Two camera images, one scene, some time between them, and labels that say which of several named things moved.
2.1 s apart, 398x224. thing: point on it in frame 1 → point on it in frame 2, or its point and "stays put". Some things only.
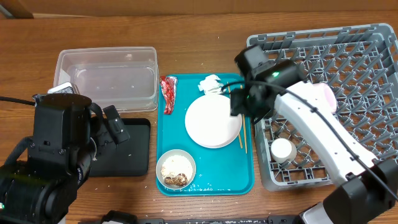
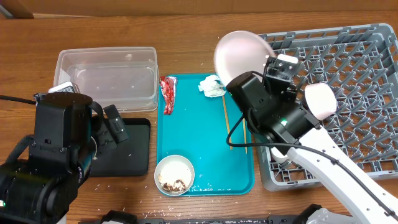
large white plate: x=208 y=121 → x=239 y=52
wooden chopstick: x=244 y=127 stays put
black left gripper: x=100 y=129 stays put
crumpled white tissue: x=210 y=85 stays put
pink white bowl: x=326 y=98 stays put
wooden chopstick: x=239 y=134 → x=230 y=138
